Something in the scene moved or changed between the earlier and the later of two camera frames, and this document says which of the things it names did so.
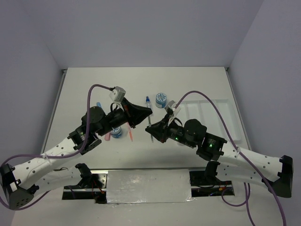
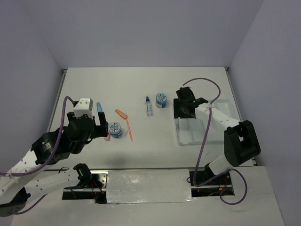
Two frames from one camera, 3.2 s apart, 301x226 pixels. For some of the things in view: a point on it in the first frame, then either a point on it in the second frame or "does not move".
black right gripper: [162, 126] -> [177, 112]
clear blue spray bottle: [148, 103] does not move
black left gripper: [134, 114] -> [102, 130]
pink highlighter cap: [107, 136] does not move
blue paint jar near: [116, 133] does not move
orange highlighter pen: [130, 132] does not move
